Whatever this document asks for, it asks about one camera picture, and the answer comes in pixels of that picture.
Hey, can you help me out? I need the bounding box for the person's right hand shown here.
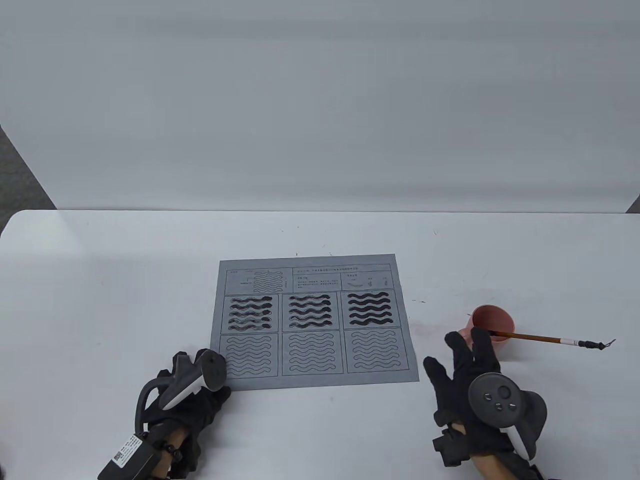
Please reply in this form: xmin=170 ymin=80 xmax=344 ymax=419
xmin=423 ymin=327 xmax=516 ymax=457

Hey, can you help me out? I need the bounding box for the person's left hand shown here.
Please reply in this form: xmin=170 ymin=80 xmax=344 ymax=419
xmin=135 ymin=352 xmax=232 ymax=476

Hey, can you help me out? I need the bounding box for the brown Chinese brush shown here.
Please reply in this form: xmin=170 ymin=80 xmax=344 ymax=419
xmin=487 ymin=327 xmax=617 ymax=350

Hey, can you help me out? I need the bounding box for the grey water writing practice cloth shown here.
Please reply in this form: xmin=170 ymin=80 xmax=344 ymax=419
xmin=210 ymin=254 xmax=420 ymax=392

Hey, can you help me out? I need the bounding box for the person's left forearm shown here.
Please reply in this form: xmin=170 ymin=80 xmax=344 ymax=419
xmin=159 ymin=431 xmax=190 ymax=480

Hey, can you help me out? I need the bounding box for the person's right forearm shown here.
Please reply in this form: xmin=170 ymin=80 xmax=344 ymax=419
xmin=472 ymin=452 xmax=516 ymax=480

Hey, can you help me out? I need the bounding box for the grey and white left controller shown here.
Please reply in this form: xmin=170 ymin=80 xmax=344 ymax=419
xmin=134 ymin=349 xmax=229 ymax=431

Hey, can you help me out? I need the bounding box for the grey and white controller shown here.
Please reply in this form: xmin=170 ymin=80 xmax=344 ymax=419
xmin=134 ymin=349 xmax=229 ymax=431
xmin=468 ymin=373 xmax=549 ymax=461

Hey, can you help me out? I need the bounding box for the grey and white right controller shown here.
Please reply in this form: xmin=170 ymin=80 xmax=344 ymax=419
xmin=468 ymin=373 xmax=549 ymax=461

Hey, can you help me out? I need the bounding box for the pink mug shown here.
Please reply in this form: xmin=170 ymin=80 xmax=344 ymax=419
xmin=461 ymin=305 xmax=515 ymax=357

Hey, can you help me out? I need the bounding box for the white backdrop panel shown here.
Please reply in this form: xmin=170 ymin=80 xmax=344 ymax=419
xmin=0 ymin=0 xmax=640 ymax=215

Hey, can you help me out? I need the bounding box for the dark bead bracelet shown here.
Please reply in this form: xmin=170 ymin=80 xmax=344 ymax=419
xmin=161 ymin=439 xmax=182 ymax=478

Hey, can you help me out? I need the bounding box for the black labelled left wrist camera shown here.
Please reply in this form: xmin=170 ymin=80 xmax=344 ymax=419
xmin=97 ymin=432 xmax=173 ymax=480

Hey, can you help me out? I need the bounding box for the black forearm strap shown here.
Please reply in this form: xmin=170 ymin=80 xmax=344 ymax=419
xmin=505 ymin=450 xmax=546 ymax=480

